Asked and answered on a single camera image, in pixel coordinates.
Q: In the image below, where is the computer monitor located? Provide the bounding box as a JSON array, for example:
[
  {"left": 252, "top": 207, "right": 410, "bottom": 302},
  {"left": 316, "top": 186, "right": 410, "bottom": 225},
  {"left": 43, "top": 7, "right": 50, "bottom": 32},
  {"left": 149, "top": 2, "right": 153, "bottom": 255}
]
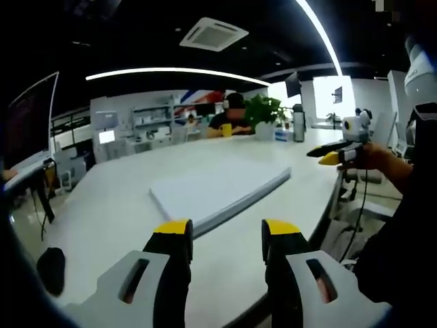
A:
[{"left": 2, "top": 71, "right": 60, "bottom": 174}]

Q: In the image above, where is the curved ceiling light strip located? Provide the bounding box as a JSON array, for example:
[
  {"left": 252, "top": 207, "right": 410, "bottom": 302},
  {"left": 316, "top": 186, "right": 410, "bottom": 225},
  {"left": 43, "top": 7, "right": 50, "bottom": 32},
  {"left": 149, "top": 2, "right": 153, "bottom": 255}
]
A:
[{"left": 85, "top": 67, "right": 271, "bottom": 87}]

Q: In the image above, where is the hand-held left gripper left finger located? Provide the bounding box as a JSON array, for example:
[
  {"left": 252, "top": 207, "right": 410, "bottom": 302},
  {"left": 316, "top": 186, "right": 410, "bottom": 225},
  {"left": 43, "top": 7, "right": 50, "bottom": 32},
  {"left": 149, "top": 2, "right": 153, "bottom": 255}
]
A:
[{"left": 66, "top": 218, "right": 194, "bottom": 328}]

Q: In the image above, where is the green potted plant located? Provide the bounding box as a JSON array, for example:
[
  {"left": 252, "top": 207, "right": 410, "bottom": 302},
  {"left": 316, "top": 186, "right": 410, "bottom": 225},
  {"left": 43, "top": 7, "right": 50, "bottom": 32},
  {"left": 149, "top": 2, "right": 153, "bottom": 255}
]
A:
[{"left": 243, "top": 94, "right": 285, "bottom": 142}]

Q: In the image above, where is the white kiosk machine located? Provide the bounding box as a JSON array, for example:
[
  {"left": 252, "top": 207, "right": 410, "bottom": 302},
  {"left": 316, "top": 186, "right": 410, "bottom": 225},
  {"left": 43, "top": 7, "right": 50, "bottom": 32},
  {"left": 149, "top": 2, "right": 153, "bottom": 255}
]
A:
[{"left": 91, "top": 110, "right": 121, "bottom": 162}]

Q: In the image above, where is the small black object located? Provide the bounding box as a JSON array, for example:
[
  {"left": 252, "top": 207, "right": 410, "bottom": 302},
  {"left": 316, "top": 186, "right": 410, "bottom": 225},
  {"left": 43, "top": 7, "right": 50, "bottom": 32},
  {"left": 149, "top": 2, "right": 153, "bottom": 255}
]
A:
[{"left": 36, "top": 247, "right": 66, "bottom": 297}]

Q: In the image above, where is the long ceiling light strip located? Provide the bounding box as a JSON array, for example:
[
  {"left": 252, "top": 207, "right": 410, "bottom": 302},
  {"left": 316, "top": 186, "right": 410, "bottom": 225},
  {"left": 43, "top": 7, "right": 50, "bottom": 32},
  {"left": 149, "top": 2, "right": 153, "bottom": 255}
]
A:
[{"left": 294, "top": 0, "right": 344, "bottom": 78}]

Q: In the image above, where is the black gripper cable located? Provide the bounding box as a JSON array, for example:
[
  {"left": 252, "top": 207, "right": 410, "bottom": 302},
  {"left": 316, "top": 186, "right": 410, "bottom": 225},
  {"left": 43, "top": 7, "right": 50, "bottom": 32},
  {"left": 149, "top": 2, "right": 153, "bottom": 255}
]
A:
[{"left": 340, "top": 167, "right": 369, "bottom": 264}]

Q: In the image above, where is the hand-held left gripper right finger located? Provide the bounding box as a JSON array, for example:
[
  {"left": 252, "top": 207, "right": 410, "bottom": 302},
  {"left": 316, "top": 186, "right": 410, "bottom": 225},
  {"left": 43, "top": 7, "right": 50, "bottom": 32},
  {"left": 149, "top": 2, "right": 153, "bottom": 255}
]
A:
[{"left": 261, "top": 218, "right": 393, "bottom": 328}]

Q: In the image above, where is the grey water bottle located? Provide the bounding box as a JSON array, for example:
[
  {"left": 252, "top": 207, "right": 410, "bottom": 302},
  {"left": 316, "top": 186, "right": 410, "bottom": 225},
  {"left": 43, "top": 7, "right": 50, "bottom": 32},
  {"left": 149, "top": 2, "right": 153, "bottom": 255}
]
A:
[{"left": 292, "top": 103, "right": 307, "bottom": 143}]

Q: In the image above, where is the person's right hand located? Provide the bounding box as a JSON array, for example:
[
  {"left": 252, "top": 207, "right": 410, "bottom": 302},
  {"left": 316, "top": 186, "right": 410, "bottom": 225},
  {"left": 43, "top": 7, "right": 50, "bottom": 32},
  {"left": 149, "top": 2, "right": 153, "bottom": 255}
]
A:
[{"left": 337, "top": 142, "right": 414, "bottom": 187}]

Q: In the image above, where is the black wall screen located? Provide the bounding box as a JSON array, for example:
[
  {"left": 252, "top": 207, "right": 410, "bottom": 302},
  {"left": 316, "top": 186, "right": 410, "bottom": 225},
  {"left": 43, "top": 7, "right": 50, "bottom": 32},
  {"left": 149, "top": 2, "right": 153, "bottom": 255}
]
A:
[{"left": 284, "top": 71, "right": 303, "bottom": 98}]

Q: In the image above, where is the white storage shelf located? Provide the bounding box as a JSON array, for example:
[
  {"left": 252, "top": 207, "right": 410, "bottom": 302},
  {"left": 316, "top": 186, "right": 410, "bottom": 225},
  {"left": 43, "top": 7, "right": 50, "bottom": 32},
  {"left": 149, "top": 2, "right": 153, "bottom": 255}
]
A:
[{"left": 130, "top": 103, "right": 175, "bottom": 145}]

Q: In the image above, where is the blue and white box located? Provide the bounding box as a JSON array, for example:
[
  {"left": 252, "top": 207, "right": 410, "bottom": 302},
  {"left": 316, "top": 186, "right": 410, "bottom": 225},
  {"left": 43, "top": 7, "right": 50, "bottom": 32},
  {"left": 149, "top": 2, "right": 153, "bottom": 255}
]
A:
[{"left": 274, "top": 127, "right": 295, "bottom": 142}]

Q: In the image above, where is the ceiling air conditioner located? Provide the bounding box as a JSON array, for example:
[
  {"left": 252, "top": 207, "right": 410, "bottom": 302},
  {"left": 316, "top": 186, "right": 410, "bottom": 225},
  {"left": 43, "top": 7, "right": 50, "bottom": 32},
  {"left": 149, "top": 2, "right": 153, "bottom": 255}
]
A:
[{"left": 179, "top": 17, "right": 250, "bottom": 53}]

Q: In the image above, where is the white worn device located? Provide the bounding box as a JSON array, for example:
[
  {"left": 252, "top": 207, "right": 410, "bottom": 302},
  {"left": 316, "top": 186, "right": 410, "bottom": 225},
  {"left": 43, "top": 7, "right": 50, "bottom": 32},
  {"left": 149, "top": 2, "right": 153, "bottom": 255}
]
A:
[{"left": 404, "top": 33, "right": 437, "bottom": 104}]

